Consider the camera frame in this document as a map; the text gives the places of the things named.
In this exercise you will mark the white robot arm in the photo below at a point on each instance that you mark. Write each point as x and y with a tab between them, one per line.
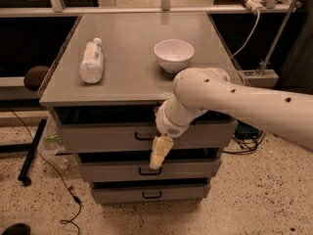
199	90

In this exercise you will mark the grey metal rail block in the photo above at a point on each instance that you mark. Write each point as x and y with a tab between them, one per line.
267	79

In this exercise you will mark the black floor stand bar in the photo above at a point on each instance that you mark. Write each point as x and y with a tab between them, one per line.
23	178

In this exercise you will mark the grey bottom drawer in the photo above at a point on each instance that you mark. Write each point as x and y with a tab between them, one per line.
150	193

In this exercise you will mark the grey drawer cabinet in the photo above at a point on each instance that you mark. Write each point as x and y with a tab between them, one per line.
133	84

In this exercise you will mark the grey drawer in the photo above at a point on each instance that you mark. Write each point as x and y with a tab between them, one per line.
150	193
140	170
117	138

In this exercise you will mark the clear plastic water bottle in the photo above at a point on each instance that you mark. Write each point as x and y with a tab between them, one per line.
92	64

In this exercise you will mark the green plastic item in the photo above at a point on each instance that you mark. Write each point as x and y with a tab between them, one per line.
55	138

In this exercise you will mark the grey middle drawer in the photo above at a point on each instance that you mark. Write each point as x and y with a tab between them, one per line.
140	170

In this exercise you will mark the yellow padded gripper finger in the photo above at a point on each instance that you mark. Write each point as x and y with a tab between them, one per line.
161	147

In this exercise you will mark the grey top drawer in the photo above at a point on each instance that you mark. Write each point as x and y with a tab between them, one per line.
117	138

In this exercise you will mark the dark brown round object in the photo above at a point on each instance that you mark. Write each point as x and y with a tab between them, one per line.
34	77

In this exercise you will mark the dark shoe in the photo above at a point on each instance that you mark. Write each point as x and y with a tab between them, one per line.
17	229

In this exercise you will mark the white bowl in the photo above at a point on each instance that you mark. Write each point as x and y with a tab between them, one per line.
173	55

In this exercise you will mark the metal slanted rod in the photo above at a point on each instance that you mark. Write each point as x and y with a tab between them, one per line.
265	63

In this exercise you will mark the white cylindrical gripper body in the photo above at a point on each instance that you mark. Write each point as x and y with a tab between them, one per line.
167	126

